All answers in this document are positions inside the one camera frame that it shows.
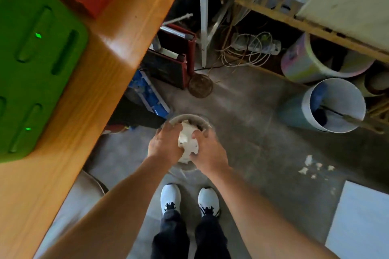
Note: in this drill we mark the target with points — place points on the person's right forearm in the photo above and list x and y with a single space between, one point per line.
273 216

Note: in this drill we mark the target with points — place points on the person's dark trouser leg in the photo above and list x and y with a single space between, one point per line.
170 236
212 239

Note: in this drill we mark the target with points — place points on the person's right hand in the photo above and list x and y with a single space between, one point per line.
209 154

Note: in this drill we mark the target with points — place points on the black flat sheet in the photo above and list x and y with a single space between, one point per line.
133 113

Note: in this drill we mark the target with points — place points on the wooden table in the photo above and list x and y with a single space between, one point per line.
91 92

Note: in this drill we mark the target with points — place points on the person's right dark trouser leg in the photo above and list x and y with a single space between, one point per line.
212 239

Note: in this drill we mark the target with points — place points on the white floor tile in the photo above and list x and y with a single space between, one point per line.
360 225

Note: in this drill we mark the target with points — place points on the white metal pole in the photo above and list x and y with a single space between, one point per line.
204 13

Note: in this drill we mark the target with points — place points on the wooden shelf rack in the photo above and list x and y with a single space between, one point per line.
310 28

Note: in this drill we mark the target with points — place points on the person's left dark trouser leg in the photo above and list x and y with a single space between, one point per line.
170 236

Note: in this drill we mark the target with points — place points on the red black case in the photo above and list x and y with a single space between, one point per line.
173 58

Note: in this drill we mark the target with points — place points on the green plastic board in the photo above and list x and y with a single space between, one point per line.
33 61

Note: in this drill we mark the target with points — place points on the white power strip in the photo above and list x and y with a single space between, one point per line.
258 45

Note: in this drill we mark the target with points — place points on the person's left hand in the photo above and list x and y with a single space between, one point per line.
164 148

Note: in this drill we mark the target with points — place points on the grey round waste bin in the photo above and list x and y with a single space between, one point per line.
188 125

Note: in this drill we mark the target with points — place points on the person's left white shoe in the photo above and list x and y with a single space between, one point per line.
170 197

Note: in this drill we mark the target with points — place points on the blue white rolled sheet tube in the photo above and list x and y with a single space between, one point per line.
328 107

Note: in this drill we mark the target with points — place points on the blue framed panel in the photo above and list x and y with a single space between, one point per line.
149 95

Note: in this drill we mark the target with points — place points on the grey chair seat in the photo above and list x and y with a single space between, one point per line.
76 204

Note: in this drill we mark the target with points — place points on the person's white shoe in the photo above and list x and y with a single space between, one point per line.
209 201
170 197

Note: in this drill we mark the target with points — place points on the pastel rolled sheet tube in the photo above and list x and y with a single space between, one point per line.
307 63

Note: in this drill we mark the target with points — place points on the cream flat board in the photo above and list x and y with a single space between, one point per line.
349 0

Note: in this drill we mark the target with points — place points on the person's right white shoe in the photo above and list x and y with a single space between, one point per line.
209 201

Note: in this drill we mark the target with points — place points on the person's left forearm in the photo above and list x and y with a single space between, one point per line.
103 214

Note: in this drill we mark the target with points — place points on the white paper scraps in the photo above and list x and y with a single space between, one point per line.
314 166

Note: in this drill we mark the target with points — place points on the round brown metal lid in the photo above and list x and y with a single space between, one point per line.
200 85

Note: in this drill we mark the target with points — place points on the white paper wad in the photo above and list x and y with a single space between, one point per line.
187 142

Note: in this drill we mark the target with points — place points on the person's left fingers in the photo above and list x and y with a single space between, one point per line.
171 130

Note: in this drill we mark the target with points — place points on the person's right fingers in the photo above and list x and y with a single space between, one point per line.
199 138

